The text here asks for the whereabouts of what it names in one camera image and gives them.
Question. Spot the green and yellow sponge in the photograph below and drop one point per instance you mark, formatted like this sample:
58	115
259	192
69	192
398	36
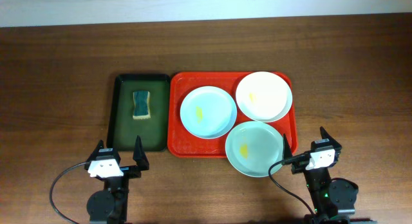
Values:
141	105

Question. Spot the white plate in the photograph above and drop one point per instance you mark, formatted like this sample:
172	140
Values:
264	96

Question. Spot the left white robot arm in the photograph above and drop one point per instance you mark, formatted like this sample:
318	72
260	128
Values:
109	205

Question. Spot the light blue plate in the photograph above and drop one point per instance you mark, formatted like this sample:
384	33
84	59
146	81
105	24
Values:
208	112

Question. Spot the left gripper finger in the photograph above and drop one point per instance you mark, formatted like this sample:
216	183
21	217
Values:
95	152
139	155

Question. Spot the dark green plastic tray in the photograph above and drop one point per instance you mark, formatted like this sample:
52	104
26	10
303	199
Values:
123	128

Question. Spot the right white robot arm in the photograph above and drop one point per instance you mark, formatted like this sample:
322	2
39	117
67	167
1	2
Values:
333	198

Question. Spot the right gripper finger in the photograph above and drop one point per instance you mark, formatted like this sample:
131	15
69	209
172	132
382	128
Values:
286	148
331	140

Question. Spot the mint green plate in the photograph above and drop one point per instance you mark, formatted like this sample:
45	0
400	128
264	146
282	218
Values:
252	147

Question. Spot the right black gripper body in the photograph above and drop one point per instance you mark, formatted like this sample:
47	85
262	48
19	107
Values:
298	167

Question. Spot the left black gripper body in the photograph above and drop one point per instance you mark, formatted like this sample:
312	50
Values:
127	170

